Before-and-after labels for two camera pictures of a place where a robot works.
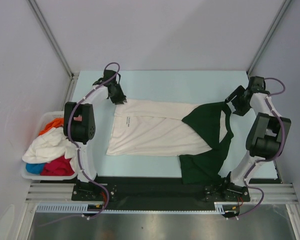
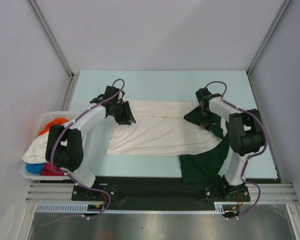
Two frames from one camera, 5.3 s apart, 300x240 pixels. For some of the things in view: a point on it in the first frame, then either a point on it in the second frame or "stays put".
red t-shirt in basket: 60,166 stays put
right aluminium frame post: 285,6 stays put
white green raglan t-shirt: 198,134 stays put
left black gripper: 121,98 → 127,118
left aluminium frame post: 59,50 stays put
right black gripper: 240,110 → 204,122
